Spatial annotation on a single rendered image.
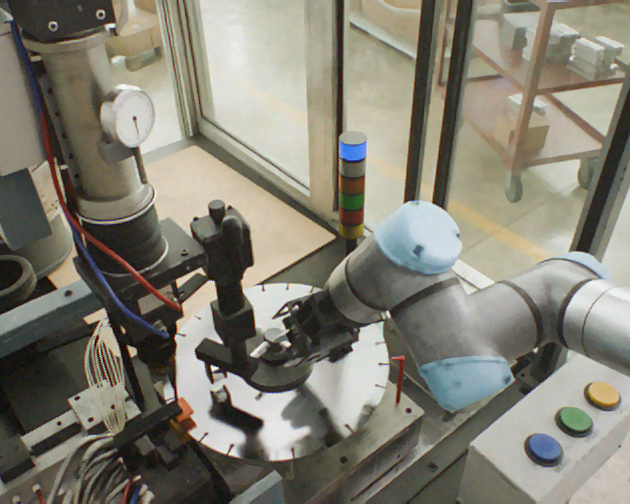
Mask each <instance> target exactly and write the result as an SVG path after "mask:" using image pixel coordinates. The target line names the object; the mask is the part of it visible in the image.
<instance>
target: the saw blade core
mask: <svg viewBox="0 0 630 504"><path fill-rule="evenodd" d="M287 287H288V284H268V285H263V288H264V290H266V291H262V286H261V285H260V286H254V287H250V288H246V289H244V293H245V294H246V296H247V297H248V299H249V301H250V302H251V304H252V305H253V307H254V312H255V322H256V324H257V325H259V326H261V327H262V328H264V329H269V328H281V327H283V324H282V323H281V319H282V318H283V317H287V316H290V315H291V313H289V314H288V315H285V316H282V317H279V318H276V319H273V320H272V317H273V316H274V314H275V313H276V312H277V311H278V310H279V309H280V308H281V307H282V306H283V305H284V304H285V303H287V302H289V301H292V299H295V298H298V297H301V296H304V295H309V294H312V293H315V292H317V291H320V290H323V289H320V288H316V287H314V289H313V291H312V293H310V292H311V290H312V288H313V287H312V286H305V285H298V284H289V290H285V289H287ZM194 316H196V317H198V318H201V319H199V320H197V318H196V317H194ZM194 316H192V317H191V318H190V320H189V321H188V322H187V323H186V324H185V325H183V326H182V327H181V328H180V330H179V331H178V332H177V334H176V336H175V340H176V343H177V351H176V353H175V354H177V355H176V356H175V362H176V379H177V390H178V399H180V397H181V396H183V397H184V399H185V401H186V402H187V403H189V404H190V406H191V407H192V408H193V409H194V414H192V415H191V416H190V418H188V419H187V420H184V421H182V422H181V423H179V422H178V423H179V424H180V426H181V427H182V428H183V429H184V430H185V431H186V432H187V433H188V435H189V436H192V437H193V438H194V439H196V440H197V441H198V442H199V441H200V440H201V439H202V438H203V437H204V434H205V433H208V435H206V436H205V437H204V439H203V440H202V441H201V442H200V443H201V444H203V445H205V446H207V447H209V448H212V449H214V450H216V451H218V452H221V453H223V455H227V452H228V450H230V446H231V445H234V447H233V448H232V449H231V451H230V453H228V456H231V457H234V458H239V459H244V460H251V461H259V458H260V452H259V451H260V450H263V452H262V457H261V461H264V462H272V461H286V460H293V454H292V451H291V448H294V449H295V450H294V453H295V459H299V458H303V457H308V455H312V454H315V453H318V452H320V451H323V450H325V448H324V446H323V444H322V443H321V442H320V440H323V441H324V442H323V443H324V445H325V446H326V448H328V449H329V448H331V447H333V446H335V445H337V444H338V443H340V442H342V441H343V440H345V439H348V437H349V436H350V435H352V434H353V432H352V431H351V430H350V429H349V428H346V427H344V426H345V425H349V427H350V428H351V429H352V430H353V431H354V432H356V431H357V430H358V429H359V428H360V427H361V426H362V425H363V424H364V423H365V422H366V421H368V420H369V418H370V417H371V416H372V414H373V411H375V410H376V409H377V407H378V405H379V404H380V402H381V399H382V397H383V394H384V392H385V389H383V388H386V385H387V380H388V372H389V366H387V365H389V359H388V353H387V348H386V345H385V343H384V339H383V336H382V334H381V333H380V331H379V329H378V328H377V326H376V325H375V324H372V325H369V326H368V327H365V328H360V331H361V332H360V333H359V341H358V343H355V344H354V345H352V347H353V349H354V352H351V353H349V354H348V355H347V356H346V357H345V358H344V359H342V360H340V361H337V362H335V364H332V362H330V361H327V360H322V361H319V362H314V364H313V368H312V370H311V372H310V373H309V375H307V376H306V377H305V378H304V379H303V380H301V381H300V382H298V384H297V385H295V386H292V387H290V388H285V389H280V390H266V389H261V388H258V387H256V386H254V385H252V384H250V383H249V381H248V380H245V379H243V378H241V377H238V376H236V375H234V374H231V373H229V372H228V378H224V377H223V379H221V380H219V382H217V383H215V384H214V385H211V383H210V381H209V378H208V376H207V375H205V371H206V370H204V365H203V362H201V361H198V359H196V356H195V351H194V349H195V348H196V347H197V346H198V345H199V343H200V342H201V341H202V339H203V338H205V337H208V338H210V339H213V340H215V342H218V343H220V344H222V342H221V340H220V338H219V336H218V335H217V333H216V332H215V330H214V324H213V318H212V312H211V307H210V304H209V305H207V306H206V307H204V308H202V309H200V310H199V311H198V312H196V313H195V314H194ZM179 334H181V335H179ZM182 335H187V336H182ZM381 343H384V344H381ZM375 344H378V345H375ZM379 364H382V366H379ZM166 376H169V374H165V375H162V378H163V379H162V387H163V392H164V397H165V400H166V401H167V402H166V403H170V402H172V401H173V400H175V399H174V389H172V386H171V383H170V379H169V377H166ZM376 385H377V386H379V387H378V388H376V387H375V386H376ZM380 387H382V388H380ZM172 399H173V400H172ZM168 400H171V401H168ZM364 406H366V407H367V408H369V409H371V410H373V411H371V410H369V409H364V408H363V407H364ZM275 449H279V460H275Z"/></svg>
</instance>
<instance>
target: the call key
mask: <svg viewBox="0 0 630 504"><path fill-rule="evenodd" d="M587 393H588V396H589V398H590V399H591V401H592V402H594V403H596V404H598V405H600V406H603V407H612V406H615V405H616V403H617V401H618V399H619V395H618V392H617V390H616V389H615V388H614V387H613V386H612V385H610V384H607V383H603V381H596V382H593V384H591V385H590V387H589V389H588V392H587Z"/></svg>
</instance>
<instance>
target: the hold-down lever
mask: <svg viewBox="0 0 630 504"><path fill-rule="evenodd" d="M221 229H223V237H224V242H225V245H226V246H227V247H228V248H229V252H230V260H231V267H232V274H233V279H234V280H235V281H241V280H242V279H244V268H242V260H241V251H240V246H241V245H242V242H244V240H242V229H241V222H240V220H239V219H238V218H237V217H234V216H229V217H227V218H225V219H224V220H223V222H221Z"/></svg>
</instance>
